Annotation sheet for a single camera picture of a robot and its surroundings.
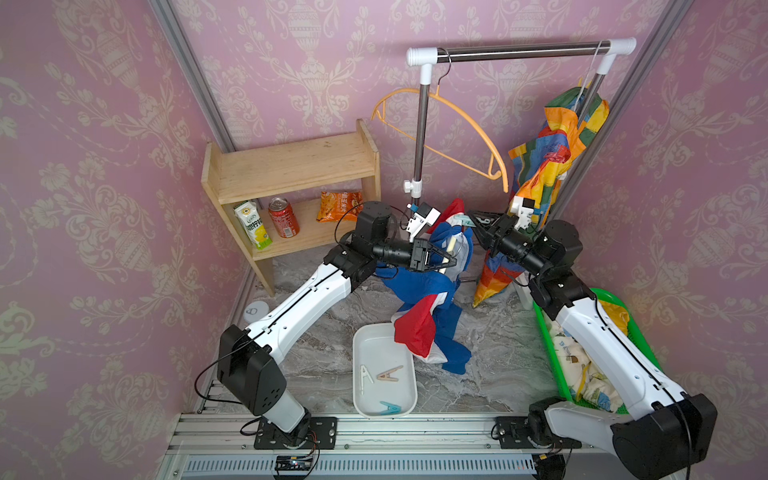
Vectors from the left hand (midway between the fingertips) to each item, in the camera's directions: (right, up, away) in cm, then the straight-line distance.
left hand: (452, 266), depth 62 cm
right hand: (+4, +11, +3) cm, 13 cm away
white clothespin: (-20, -31, +21) cm, 43 cm away
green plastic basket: (+30, -28, +13) cm, 43 cm away
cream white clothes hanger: (+3, +4, +9) cm, 11 cm away
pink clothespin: (-14, -31, +20) cm, 40 cm away
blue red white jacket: (-4, -13, +5) cm, 15 cm away
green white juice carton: (-49, +10, +16) cm, 52 cm away
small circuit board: (-36, -48, +10) cm, 61 cm away
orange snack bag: (-28, +17, +28) cm, 43 cm away
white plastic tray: (-18, -26, +28) cm, 42 cm away
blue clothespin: (-12, -38, +16) cm, 43 cm away
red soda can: (-42, +12, +19) cm, 48 cm away
